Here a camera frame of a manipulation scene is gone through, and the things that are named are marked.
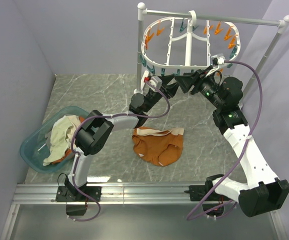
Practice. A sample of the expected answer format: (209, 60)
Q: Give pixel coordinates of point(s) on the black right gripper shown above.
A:
(197, 79)

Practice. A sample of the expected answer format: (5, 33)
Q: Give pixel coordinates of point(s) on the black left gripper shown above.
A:
(171, 89)

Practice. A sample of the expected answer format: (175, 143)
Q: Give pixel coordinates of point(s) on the white oval clip hanger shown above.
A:
(220, 39)

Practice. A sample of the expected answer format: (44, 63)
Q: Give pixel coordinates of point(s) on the orange underwear beige waistband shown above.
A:
(158, 147)

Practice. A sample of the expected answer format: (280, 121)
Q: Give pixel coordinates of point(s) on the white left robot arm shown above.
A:
(90, 137)

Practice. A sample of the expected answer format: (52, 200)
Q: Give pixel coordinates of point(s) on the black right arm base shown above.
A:
(197, 192)

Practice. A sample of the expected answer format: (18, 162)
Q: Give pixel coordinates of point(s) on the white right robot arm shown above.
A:
(264, 191)

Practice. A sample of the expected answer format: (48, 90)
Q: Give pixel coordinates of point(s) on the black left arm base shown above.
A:
(63, 194)

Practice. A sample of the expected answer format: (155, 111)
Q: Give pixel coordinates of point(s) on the orange front clothes peg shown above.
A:
(219, 73)

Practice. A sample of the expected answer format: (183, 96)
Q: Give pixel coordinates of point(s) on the white drying rack stand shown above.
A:
(198, 27)

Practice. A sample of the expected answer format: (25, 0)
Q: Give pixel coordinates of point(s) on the pale yellow cloth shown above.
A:
(61, 137)

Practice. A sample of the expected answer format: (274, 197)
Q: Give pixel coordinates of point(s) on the orange cloth in basket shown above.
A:
(68, 155)

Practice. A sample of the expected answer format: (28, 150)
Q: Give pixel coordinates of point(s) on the teal plastic basket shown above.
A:
(34, 149)

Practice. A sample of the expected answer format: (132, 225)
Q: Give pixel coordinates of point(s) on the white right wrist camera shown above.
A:
(217, 62)

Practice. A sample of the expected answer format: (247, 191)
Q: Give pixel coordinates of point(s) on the aluminium mounting rail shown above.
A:
(122, 193)

